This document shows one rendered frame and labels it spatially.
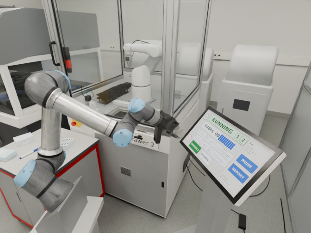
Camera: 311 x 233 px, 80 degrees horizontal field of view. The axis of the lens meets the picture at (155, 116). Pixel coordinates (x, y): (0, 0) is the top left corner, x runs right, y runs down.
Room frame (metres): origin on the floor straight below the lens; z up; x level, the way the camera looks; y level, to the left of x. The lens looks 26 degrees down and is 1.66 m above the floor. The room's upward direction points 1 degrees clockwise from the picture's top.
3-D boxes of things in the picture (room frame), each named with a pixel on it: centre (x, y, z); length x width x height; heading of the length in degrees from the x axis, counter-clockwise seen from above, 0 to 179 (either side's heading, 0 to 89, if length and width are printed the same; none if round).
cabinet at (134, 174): (1.75, 0.16, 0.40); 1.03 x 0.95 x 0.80; 66
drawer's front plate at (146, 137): (1.20, 0.11, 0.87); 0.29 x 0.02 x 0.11; 66
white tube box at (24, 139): (1.30, 1.10, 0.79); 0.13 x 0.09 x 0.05; 136
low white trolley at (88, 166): (1.23, 0.89, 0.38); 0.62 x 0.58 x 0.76; 66
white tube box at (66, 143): (1.25, 0.73, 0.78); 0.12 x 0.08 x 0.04; 174
